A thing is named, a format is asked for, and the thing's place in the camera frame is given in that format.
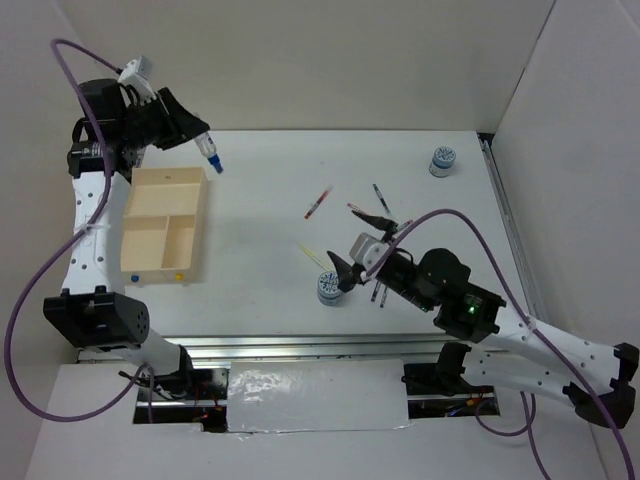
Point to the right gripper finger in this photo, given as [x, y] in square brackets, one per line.
[348, 275]
[377, 222]

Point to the yellow pen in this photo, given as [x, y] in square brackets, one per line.
[314, 258]

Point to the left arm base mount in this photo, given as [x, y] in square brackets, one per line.
[202, 403]

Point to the dark green pen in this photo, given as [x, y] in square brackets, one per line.
[382, 200]

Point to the right blue pen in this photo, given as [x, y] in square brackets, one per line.
[383, 297]

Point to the red pen with clip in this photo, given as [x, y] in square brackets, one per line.
[355, 208]

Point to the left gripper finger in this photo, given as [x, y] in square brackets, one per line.
[186, 130]
[181, 117]

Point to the blue cap glue bottle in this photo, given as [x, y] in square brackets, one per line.
[208, 150]

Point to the cream compartment organizer tray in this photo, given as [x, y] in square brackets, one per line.
[163, 226]

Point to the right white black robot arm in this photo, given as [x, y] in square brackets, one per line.
[493, 341]

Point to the white foil cover sheet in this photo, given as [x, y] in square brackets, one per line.
[316, 396]

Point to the red clear pen right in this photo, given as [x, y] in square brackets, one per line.
[403, 226]

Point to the left blue pen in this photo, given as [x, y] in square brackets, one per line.
[375, 292]

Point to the red pen with clear barrel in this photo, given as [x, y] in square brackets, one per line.
[318, 202]

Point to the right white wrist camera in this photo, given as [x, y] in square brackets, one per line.
[355, 252]

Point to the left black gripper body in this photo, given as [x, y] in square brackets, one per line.
[150, 125]

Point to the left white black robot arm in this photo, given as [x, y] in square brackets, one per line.
[92, 310]

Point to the blue white tape roll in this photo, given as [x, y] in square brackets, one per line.
[442, 161]
[327, 289]

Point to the blue pen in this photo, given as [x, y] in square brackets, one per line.
[375, 292]
[383, 297]

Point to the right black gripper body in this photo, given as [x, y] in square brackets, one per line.
[384, 275]

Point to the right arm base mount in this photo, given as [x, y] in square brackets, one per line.
[437, 390]

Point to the aluminium front rail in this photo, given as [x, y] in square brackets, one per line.
[308, 347]

